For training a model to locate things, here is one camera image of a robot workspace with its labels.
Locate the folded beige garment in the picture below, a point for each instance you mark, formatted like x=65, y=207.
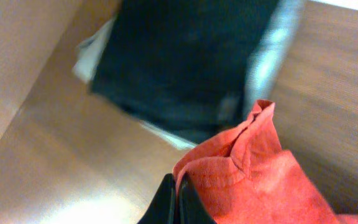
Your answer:
x=89, y=53

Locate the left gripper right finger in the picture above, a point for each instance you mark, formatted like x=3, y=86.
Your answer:
x=190, y=207

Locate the red orange t-shirt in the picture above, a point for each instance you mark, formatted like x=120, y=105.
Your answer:
x=243, y=175

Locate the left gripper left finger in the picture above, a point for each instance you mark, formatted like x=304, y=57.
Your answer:
x=162, y=207

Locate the folded black garment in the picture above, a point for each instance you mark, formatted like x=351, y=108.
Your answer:
x=180, y=65

